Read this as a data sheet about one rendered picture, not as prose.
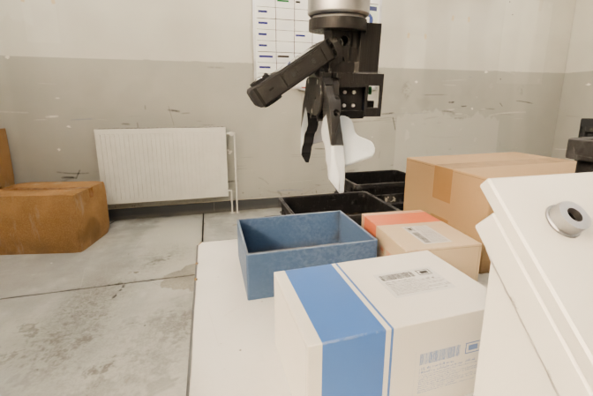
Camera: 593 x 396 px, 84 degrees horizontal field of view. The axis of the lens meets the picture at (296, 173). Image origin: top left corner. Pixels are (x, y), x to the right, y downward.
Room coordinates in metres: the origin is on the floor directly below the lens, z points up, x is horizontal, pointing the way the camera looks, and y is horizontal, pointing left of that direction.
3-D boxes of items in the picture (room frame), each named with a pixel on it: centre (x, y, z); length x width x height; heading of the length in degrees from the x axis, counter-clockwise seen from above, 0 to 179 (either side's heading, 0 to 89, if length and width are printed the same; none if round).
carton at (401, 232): (0.51, -0.19, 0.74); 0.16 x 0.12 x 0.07; 11
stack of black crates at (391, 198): (1.72, -0.44, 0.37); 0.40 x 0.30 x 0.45; 105
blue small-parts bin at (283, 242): (0.52, -0.01, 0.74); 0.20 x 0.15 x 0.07; 105
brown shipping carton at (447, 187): (0.64, -0.41, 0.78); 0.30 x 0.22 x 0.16; 106
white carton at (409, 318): (0.30, -0.09, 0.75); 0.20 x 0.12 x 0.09; 106
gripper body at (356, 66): (0.44, -0.06, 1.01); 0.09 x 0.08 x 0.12; 104
